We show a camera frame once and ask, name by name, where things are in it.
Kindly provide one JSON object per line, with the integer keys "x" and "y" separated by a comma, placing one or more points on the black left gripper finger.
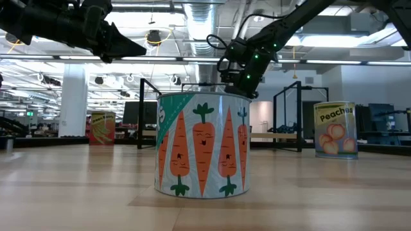
{"x": 106, "y": 58}
{"x": 123, "y": 43}

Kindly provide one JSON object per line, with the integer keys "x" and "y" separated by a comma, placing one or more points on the green beans can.
{"x": 102, "y": 128}

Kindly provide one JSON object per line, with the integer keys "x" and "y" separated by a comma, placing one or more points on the short carrots can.
{"x": 202, "y": 144}

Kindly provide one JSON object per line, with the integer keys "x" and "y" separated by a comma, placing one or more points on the peaches can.
{"x": 336, "y": 131}

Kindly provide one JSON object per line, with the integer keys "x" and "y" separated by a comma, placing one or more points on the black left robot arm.
{"x": 41, "y": 19}

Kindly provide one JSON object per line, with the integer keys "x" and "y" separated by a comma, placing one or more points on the black-framed wooden shelf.
{"x": 276, "y": 136}

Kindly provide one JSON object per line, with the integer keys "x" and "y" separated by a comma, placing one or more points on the long ceiling light strip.
{"x": 147, "y": 58}

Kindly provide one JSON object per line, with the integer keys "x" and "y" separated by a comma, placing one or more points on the yellow hanging tag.
{"x": 294, "y": 76}

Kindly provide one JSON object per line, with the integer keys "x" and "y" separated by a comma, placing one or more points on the white building pillar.
{"x": 74, "y": 102}

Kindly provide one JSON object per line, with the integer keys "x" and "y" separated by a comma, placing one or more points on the black flat monitor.
{"x": 131, "y": 112}

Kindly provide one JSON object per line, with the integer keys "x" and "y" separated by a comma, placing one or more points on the small dark blue robot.
{"x": 284, "y": 128}

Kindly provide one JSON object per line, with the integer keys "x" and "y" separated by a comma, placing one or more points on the black ceiling device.
{"x": 11, "y": 39}

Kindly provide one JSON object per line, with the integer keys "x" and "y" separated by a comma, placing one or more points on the green exit sign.
{"x": 29, "y": 113}

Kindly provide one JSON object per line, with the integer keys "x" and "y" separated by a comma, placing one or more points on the dark equipment rack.
{"x": 382, "y": 118}

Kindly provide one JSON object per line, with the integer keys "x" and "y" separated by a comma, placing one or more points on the black ceiling camera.
{"x": 154, "y": 37}

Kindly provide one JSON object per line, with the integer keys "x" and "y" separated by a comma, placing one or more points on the wide silver ceiling duct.
{"x": 201, "y": 25}

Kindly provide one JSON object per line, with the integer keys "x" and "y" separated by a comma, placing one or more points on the black table edge rail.
{"x": 48, "y": 141}

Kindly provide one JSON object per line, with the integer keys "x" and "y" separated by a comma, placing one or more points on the grey metal post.
{"x": 9, "y": 145}

